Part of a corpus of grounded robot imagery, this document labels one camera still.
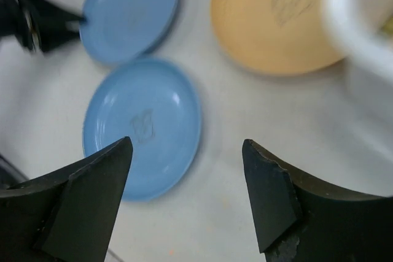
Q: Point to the white plastic bin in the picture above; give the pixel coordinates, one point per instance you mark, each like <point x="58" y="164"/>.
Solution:
<point x="353" y="27"/>

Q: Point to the blue plate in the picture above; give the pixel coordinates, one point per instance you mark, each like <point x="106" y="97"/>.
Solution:
<point x="117" y="31"/>
<point x="156" y="105"/>

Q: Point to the orange plastic plate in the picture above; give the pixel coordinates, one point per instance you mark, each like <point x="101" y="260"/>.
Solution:
<point x="273" y="37"/>

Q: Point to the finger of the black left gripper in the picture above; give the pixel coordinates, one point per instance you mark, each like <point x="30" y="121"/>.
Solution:
<point x="50" y="23"/>

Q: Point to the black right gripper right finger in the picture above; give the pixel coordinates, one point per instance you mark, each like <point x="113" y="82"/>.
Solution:
<point x="299" y="217"/>

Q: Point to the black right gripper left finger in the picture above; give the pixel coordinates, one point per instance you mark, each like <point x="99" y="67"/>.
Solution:
<point x="65" y="215"/>

